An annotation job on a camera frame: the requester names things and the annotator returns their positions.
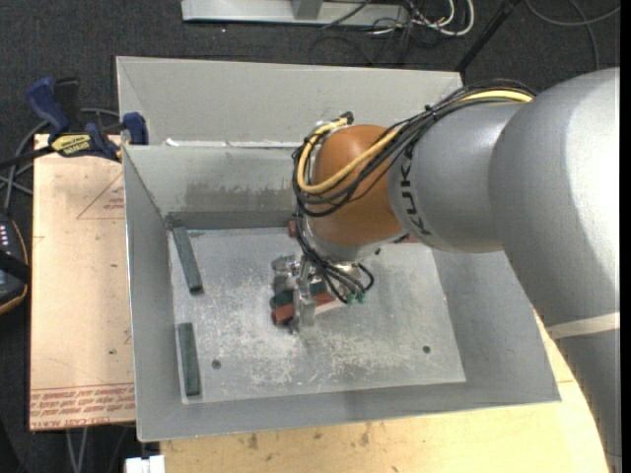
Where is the grey metal bin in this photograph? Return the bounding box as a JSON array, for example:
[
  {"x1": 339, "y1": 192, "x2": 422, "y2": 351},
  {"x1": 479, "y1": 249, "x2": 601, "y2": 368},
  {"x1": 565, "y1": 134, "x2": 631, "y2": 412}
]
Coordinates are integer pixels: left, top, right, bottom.
[{"x1": 115, "y1": 55, "x2": 563, "y2": 443}]

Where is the brown cardboard board, red print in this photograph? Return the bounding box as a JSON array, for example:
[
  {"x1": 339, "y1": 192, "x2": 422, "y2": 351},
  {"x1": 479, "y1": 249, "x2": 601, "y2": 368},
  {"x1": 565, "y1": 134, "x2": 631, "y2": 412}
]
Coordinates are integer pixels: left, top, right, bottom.
[{"x1": 28, "y1": 133, "x2": 137, "y2": 433}]

